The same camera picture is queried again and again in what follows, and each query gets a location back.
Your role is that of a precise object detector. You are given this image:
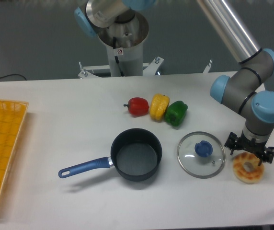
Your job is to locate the black cable on pedestal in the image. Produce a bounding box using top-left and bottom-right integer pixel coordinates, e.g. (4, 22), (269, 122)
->
(112, 35), (125, 77)

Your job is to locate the glass pot lid blue knob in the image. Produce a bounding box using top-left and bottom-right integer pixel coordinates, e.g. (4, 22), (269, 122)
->
(177, 131), (226, 179)

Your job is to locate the dark saucepan blue handle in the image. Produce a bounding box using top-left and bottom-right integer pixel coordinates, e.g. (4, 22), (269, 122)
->
(58, 128), (162, 182)

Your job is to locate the green bell pepper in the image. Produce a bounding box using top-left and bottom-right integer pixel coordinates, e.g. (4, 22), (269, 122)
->
(164, 101), (188, 127)

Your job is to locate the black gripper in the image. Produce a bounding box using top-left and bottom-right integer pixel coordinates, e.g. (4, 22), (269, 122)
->
(224, 132), (274, 166)

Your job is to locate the yellow bell pepper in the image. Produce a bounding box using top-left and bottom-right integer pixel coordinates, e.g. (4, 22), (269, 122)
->
(149, 93), (170, 121)

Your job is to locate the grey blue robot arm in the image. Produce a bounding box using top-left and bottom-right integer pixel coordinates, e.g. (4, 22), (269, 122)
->
(74, 0), (274, 163)

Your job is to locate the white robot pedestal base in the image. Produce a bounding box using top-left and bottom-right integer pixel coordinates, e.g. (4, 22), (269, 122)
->
(75, 8), (164, 77)

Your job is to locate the red bell pepper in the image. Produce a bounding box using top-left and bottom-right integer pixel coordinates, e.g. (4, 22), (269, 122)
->
(123, 97), (149, 116)

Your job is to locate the black cable on floor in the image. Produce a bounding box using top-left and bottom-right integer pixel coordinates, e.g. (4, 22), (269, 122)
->
(0, 73), (27, 81)

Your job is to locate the glazed ring donut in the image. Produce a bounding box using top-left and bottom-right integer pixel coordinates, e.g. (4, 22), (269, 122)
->
(233, 152), (265, 184)

